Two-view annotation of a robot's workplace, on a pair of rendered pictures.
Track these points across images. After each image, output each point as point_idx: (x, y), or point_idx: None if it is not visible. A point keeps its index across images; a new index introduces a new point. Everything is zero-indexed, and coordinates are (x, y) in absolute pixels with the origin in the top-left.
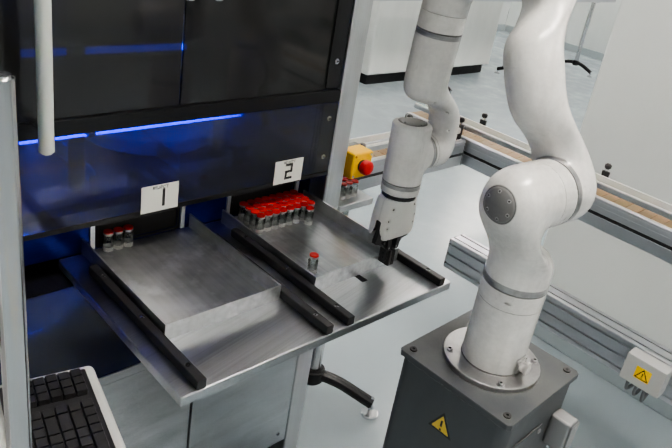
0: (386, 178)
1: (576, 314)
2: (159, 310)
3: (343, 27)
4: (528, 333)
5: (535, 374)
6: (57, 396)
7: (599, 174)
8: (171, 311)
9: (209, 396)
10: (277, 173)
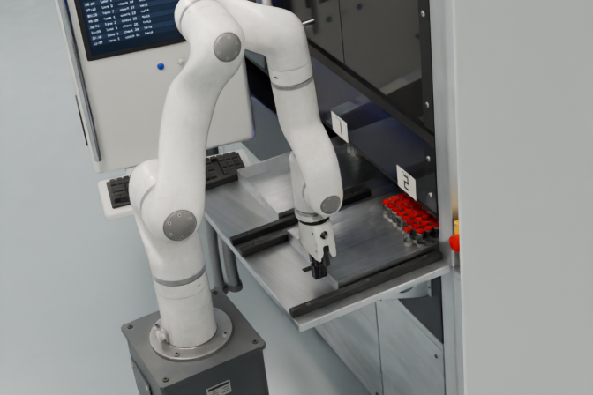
0: None
1: None
2: (271, 176)
3: (427, 73)
4: (158, 305)
5: (161, 351)
6: (221, 166)
7: None
8: (269, 180)
9: (386, 339)
10: (399, 176)
